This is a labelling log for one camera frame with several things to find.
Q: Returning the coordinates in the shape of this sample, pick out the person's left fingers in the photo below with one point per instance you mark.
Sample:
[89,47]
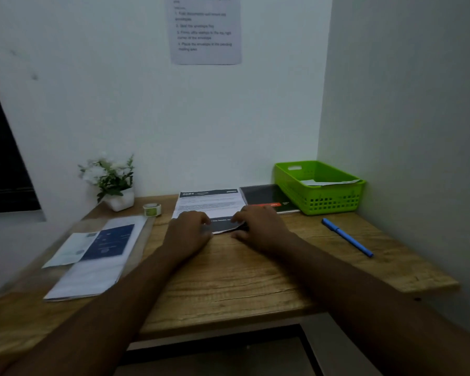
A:
[203,227]

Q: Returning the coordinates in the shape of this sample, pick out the person's left hand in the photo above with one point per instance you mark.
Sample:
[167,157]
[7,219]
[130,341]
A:
[186,234]

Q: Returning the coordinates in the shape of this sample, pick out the green plastic basket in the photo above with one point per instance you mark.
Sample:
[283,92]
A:
[319,187]

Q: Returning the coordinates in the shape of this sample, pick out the white paper in basket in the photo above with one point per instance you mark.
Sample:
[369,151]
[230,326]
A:
[329,182]

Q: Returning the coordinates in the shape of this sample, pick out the black booklet with red label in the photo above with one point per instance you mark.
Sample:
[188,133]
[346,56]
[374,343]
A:
[268,197]

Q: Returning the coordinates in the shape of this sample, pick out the blue pen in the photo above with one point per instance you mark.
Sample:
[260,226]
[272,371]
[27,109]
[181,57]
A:
[347,237]

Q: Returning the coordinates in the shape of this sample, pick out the person's right fingers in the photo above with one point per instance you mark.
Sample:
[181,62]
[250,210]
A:
[241,227]

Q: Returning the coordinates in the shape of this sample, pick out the white instruction sheet on wall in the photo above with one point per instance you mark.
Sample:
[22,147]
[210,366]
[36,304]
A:
[205,29]

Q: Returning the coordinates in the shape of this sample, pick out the white flower plant in pot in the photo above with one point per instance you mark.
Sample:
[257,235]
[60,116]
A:
[109,182]

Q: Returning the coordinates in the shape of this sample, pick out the dark window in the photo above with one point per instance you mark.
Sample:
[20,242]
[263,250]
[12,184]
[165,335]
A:
[6,164]

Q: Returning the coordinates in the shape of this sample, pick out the person's right hand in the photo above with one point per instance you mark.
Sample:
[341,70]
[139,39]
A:
[264,229]

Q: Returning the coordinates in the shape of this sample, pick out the person's right forearm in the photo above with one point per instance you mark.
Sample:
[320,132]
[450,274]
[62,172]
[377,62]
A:
[376,309]

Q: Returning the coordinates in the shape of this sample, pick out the clear plastic sleeve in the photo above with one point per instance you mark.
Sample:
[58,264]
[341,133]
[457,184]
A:
[102,254]

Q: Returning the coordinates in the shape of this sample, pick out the dark blue leaflet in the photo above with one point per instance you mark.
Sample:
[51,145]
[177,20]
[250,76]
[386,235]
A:
[109,241]

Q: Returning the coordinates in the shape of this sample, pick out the roll of green stickers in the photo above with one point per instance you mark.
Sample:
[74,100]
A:
[152,209]

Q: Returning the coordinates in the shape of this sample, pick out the white folded paper slip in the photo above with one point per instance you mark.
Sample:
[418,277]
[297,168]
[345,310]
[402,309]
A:
[71,250]

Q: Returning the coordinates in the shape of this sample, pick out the person's left forearm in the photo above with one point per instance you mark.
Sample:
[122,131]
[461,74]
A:
[98,313]

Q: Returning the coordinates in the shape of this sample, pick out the white printed document sheet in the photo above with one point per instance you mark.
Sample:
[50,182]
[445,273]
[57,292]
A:
[209,205]

